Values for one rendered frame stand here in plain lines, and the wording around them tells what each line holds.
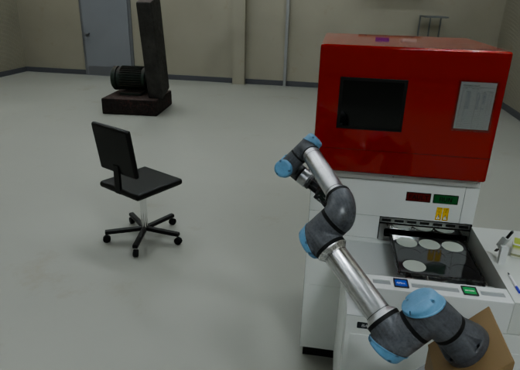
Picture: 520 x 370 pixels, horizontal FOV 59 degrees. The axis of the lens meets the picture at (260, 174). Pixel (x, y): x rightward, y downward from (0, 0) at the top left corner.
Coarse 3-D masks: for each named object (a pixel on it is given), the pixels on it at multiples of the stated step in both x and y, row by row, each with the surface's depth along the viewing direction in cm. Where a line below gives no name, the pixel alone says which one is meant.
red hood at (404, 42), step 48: (336, 48) 206; (384, 48) 203; (432, 48) 201; (480, 48) 206; (336, 96) 214; (384, 96) 210; (432, 96) 207; (480, 96) 203; (336, 144) 222; (384, 144) 218; (432, 144) 214; (480, 144) 211
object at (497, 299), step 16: (384, 288) 180; (400, 288) 180; (416, 288) 181; (432, 288) 182; (448, 288) 182; (480, 288) 182; (496, 288) 182; (400, 304) 181; (464, 304) 177; (480, 304) 176; (496, 304) 174; (512, 304) 173; (496, 320) 177
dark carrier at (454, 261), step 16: (416, 240) 229; (448, 240) 230; (400, 256) 214; (416, 256) 215; (432, 256) 215; (448, 256) 216; (464, 256) 216; (416, 272) 202; (432, 272) 202; (448, 272) 203; (464, 272) 203
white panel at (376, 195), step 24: (312, 192) 238; (360, 192) 234; (384, 192) 232; (408, 192) 229; (432, 192) 228; (456, 192) 226; (312, 216) 243; (360, 216) 238; (384, 216) 236; (408, 216) 234; (432, 216) 232; (456, 216) 230; (360, 240) 243; (384, 240) 241; (456, 240) 236
